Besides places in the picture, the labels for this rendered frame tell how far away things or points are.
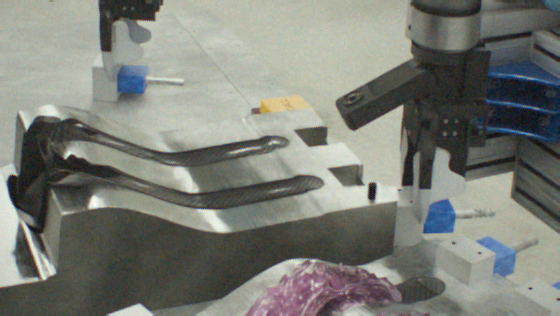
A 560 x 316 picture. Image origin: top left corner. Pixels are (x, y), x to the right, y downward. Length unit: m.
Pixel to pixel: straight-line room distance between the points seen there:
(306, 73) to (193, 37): 1.98
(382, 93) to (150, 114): 0.50
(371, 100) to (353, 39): 2.97
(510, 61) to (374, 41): 2.59
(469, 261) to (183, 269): 0.30
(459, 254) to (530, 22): 0.54
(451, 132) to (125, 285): 0.41
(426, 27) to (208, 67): 0.65
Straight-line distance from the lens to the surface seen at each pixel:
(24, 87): 1.86
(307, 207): 1.34
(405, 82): 1.36
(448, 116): 1.37
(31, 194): 1.40
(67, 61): 1.95
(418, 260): 1.32
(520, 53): 1.74
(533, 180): 1.79
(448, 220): 1.45
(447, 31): 1.33
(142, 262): 1.28
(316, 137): 1.52
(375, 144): 3.55
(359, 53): 4.20
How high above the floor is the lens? 1.53
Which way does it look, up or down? 26 degrees down
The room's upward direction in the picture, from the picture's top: 2 degrees clockwise
